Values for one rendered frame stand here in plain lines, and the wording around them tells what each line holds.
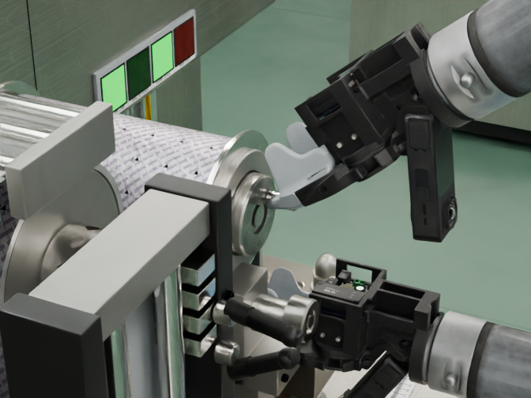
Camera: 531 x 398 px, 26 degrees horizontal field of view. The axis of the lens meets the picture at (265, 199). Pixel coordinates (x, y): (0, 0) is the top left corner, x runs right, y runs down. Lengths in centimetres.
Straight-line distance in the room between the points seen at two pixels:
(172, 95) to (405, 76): 111
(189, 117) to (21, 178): 134
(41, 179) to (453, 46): 34
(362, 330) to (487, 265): 225
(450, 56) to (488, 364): 31
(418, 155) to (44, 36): 53
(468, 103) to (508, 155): 305
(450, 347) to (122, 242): 49
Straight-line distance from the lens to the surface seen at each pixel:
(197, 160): 99
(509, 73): 86
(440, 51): 88
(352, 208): 355
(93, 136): 73
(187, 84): 198
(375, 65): 93
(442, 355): 106
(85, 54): 138
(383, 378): 111
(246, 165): 101
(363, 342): 110
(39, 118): 76
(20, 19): 126
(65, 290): 59
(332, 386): 139
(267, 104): 421
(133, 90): 148
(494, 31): 86
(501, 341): 106
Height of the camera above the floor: 177
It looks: 29 degrees down
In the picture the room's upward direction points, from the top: straight up
